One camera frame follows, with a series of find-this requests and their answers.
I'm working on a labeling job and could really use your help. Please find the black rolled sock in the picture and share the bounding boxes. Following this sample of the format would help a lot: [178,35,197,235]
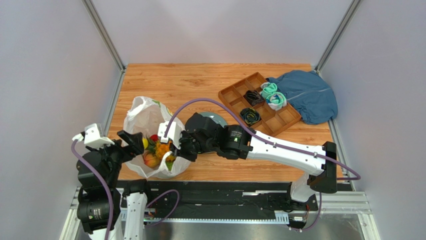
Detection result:
[243,90,265,107]

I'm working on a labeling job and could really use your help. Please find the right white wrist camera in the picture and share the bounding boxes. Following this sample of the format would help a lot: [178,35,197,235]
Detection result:
[157,121,184,150]

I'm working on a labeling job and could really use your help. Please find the aluminium frame post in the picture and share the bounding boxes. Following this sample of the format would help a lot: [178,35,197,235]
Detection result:
[82,0,126,73]
[314,0,363,74]

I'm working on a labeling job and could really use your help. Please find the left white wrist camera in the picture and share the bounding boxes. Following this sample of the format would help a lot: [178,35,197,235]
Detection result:
[72,123,115,150]

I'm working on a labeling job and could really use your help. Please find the mint green rolled sock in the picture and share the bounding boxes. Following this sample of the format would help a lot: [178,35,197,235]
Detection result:
[260,82,278,99]

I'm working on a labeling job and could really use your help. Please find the wooden compartment tray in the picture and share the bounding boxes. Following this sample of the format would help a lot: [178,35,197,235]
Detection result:
[218,72,302,137]

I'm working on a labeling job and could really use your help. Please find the right aluminium frame post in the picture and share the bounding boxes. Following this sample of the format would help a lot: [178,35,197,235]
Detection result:
[314,0,363,74]

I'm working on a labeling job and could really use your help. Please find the peach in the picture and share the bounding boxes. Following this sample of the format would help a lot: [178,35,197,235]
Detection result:
[142,152,162,169]

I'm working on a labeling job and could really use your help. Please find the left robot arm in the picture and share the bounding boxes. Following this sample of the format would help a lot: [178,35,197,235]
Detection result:
[71,124,151,240]

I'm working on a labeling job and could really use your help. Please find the yellow green papaya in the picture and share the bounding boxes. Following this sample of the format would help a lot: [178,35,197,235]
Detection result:
[165,154,176,163]

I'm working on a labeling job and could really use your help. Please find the white plastic bag lemon print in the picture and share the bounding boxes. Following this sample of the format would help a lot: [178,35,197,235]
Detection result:
[123,96,190,179]

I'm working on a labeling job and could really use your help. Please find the blue garment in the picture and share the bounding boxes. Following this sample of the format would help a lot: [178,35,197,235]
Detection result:
[266,70,338,125]

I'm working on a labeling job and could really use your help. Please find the left aluminium frame post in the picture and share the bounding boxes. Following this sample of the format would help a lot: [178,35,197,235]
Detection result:
[82,0,126,73]

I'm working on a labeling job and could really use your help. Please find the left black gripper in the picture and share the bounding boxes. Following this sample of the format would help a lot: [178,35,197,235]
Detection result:
[85,129,144,187]

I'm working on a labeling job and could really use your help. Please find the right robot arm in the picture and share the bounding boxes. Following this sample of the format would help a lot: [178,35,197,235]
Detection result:
[173,113,337,207]

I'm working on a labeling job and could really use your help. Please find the grey plate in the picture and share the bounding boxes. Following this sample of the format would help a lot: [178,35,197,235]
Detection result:
[199,111,228,127]

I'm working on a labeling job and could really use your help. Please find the pineapple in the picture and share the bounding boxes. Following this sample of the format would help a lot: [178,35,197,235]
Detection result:
[146,137,171,160]

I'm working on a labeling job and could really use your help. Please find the white teal rolled sock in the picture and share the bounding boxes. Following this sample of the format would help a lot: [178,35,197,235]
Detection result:
[266,92,287,111]

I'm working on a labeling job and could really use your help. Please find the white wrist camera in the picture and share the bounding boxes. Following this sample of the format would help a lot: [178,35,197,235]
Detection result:
[157,121,184,150]
[72,123,115,150]

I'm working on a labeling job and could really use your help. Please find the dark blue yellow rolled sock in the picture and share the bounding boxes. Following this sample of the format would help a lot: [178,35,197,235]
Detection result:
[239,107,261,127]

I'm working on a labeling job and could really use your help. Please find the yellow mango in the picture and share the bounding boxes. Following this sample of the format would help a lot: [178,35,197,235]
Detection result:
[142,137,149,150]

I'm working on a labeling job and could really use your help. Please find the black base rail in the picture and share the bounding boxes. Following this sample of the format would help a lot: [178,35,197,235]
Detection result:
[89,179,354,231]

